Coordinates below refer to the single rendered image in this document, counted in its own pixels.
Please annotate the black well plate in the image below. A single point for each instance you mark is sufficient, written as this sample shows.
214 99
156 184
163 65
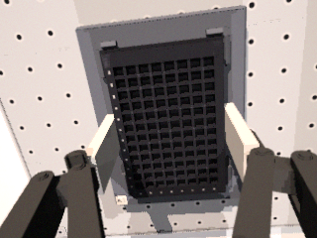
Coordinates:
172 141

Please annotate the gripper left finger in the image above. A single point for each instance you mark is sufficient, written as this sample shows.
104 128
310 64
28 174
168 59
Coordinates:
38 211

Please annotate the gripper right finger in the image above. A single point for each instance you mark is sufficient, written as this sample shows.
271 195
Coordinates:
265 173

